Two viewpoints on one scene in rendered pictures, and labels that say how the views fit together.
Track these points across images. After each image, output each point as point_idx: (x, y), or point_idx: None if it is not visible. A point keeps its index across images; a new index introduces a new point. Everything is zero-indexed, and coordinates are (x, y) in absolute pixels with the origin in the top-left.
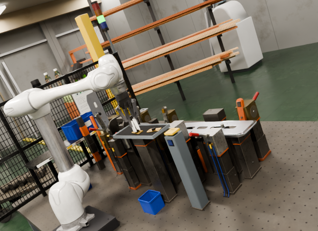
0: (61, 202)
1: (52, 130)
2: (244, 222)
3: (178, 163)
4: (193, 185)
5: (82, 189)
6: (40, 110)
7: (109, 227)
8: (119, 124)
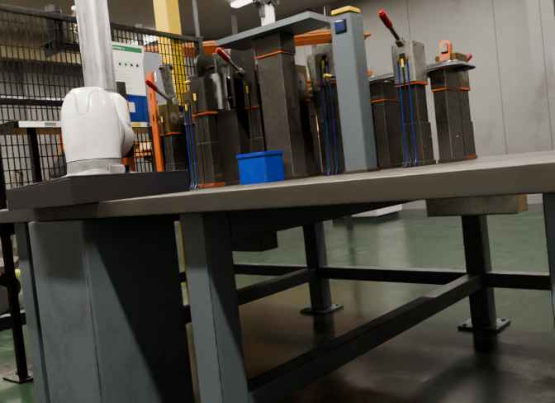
0: (90, 111)
1: (102, 10)
2: (458, 163)
3: (343, 70)
4: (362, 116)
5: (125, 130)
6: None
7: (173, 182)
8: (216, 61)
